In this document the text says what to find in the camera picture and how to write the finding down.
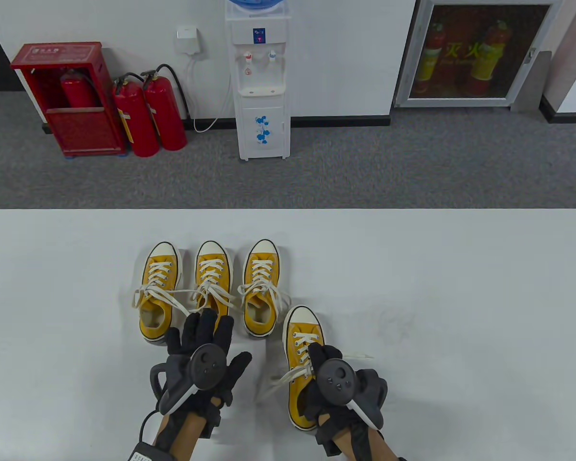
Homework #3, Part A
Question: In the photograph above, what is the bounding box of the person's left hand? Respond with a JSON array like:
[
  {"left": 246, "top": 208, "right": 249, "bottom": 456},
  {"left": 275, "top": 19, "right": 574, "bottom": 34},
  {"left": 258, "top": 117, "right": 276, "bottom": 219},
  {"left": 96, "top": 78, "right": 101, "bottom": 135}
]
[{"left": 150, "top": 308, "right": 252, "bottom": 425}]

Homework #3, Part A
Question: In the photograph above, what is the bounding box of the person's right hand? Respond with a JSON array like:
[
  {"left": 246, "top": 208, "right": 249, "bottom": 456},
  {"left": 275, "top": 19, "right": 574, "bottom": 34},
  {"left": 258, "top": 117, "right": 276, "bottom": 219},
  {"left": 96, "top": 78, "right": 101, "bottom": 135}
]
[{"left": 303, "top": 343, "right": 388, "bottom": 433}]

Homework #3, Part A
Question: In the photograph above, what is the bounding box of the yellow shoe with white laces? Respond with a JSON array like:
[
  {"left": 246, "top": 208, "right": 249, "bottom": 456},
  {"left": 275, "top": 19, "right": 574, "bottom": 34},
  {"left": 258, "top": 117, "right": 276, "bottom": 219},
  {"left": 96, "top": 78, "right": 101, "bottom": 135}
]
[
  {"left": 132, "top": 242, "right": 197, "bottom": 344},
  {"left": 238, "top": 239, "right": 292, "bottom": 338},
  {"left": 262, "top": 305, "right": 374, "bottom": 431},
  {"left": 191, "top": 240, "right": 245, "bottom": 337}
]

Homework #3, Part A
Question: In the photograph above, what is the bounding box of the person's right forearm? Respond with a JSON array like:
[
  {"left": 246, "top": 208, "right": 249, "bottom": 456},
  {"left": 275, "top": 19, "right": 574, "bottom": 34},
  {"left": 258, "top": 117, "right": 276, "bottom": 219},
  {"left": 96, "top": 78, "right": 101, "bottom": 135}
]
[{"left": 329, "top": 423, "right": 406, "bottom": 461}]

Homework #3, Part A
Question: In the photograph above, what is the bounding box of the person's left forearm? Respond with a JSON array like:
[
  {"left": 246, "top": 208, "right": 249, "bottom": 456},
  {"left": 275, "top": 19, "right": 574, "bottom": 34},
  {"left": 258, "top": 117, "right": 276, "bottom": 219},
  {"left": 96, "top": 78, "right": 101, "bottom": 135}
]
[{"left": 151, "top": 413, "right": 221, "bottom": 461}]

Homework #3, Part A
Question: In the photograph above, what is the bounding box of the gray tracking controller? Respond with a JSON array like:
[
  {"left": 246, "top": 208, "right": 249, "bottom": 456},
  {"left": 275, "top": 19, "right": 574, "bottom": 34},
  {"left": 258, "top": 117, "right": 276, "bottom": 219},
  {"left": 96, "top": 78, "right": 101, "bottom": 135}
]
[
  {"left": 150, "top": 344, "right": 229, "bottom": 414},
  {"left": 315, "top": 358, "right": 388, "bottom": 429}
]

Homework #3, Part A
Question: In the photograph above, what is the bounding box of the black labelled wrist box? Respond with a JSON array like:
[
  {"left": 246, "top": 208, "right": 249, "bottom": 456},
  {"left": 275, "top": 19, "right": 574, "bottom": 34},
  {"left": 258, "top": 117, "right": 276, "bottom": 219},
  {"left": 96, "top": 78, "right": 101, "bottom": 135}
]
[{"left": 129, "top": 442, "right": 173, "bottom": 461}]

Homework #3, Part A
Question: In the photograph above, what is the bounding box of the red fire extinguisher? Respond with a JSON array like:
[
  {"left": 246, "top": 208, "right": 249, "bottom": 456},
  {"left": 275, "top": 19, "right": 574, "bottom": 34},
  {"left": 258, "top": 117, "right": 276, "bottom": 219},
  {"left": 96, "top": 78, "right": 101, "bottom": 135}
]
[
  {"left": 111, "top": 73, "right": 160, "bottom": 158},
  {"left": 141, "top": 64, "right": 191, "bottom": 152},
  {"left": 60, "top": 69, "right": 99, "bottom": 110}
]

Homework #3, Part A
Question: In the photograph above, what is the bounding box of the red extinguisher floor cabinet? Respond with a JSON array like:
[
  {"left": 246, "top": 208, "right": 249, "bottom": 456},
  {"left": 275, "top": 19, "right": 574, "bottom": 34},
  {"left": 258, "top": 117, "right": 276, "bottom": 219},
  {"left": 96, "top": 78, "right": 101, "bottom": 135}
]
[{"left": 10, "top": 42, "right": 128, "bottom": 159}]

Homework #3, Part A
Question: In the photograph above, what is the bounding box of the white water dispenser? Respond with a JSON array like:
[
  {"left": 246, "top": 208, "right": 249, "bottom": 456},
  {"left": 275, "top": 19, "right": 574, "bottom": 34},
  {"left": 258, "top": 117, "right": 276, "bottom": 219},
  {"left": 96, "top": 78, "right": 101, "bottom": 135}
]
[{"left": 224, "top": 5, "right": 291, "bottom": 161}]

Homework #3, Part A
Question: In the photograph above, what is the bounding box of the red extinguisher behind glass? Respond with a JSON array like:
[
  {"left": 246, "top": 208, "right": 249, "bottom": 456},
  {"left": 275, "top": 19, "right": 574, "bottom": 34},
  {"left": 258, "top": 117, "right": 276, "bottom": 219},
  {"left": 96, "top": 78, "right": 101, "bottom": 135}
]
[
  {"left": 415, "top": 22, "right": 448, "bottom": 94},
  {"left": 470, "top": 19, "right": 512, "bottom": 97}
]

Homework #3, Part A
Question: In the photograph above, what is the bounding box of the gray metal panel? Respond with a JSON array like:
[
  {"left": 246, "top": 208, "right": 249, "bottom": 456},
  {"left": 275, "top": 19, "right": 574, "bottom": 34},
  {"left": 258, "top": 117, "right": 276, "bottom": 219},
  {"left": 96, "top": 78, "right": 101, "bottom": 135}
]
[{"left": 511, "top": 49, "right": 552, "bottom": 113}]

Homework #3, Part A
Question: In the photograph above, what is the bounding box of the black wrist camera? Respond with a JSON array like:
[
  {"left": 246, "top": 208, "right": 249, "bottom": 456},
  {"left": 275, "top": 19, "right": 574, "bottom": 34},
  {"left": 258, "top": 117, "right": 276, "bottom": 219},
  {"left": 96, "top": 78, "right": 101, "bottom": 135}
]
[
  {"left": 199, "top": 408, "right": 222, "bottom": 440},
  {"left": 316, "top": 423, "right": 344, "bottom": 457}
]

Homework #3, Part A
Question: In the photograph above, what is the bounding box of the black cable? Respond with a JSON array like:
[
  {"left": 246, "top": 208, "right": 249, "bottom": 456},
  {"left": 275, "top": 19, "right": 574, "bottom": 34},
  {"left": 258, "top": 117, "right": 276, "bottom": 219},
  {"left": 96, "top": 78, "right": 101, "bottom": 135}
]
[{"left": 139, "top": 410, "right": 160, "bottom": 442}]

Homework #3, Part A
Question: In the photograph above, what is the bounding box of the white power cable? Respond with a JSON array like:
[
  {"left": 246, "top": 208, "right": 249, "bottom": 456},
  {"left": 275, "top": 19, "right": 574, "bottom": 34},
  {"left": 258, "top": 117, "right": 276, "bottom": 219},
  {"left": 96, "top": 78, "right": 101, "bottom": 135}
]
[{"left": 186, "top": 55, "right": 233, "bottom": 133}]

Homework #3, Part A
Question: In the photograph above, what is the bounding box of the white wall box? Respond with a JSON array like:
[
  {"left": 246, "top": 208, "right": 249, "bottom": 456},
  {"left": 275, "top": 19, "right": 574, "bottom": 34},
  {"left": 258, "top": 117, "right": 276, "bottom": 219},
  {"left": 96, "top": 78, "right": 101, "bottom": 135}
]
[{"left": 175, "top": 26, "right": 207, "bottom": 58}]

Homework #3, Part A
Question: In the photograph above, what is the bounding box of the glass door wall cabinet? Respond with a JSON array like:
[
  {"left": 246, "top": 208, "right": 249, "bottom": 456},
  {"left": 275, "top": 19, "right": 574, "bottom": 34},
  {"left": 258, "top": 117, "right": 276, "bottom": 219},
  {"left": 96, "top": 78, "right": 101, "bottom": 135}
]
[{"left": 394, "top": 0, "right": 564, "bottom": 109}]

